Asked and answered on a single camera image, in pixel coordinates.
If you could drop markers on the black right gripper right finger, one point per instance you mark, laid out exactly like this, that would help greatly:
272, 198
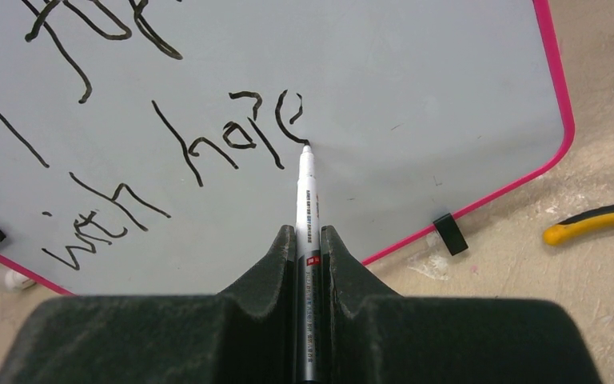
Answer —
375, 335

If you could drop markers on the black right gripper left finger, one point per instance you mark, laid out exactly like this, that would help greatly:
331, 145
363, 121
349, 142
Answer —
242, 334

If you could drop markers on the black silver marker pen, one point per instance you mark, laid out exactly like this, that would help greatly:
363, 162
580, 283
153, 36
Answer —
308, 364

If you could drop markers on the whiteboard with pink frame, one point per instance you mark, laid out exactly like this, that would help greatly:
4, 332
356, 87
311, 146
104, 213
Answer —
151, 147

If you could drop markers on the white PVC pipe frame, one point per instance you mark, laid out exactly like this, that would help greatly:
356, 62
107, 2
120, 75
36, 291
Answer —
13, 281

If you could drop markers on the metal wire whiteboard stand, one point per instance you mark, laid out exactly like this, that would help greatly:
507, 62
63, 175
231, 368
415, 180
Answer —
450, 233

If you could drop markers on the yellow handled pliers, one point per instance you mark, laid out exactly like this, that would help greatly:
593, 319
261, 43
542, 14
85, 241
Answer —
578, 225

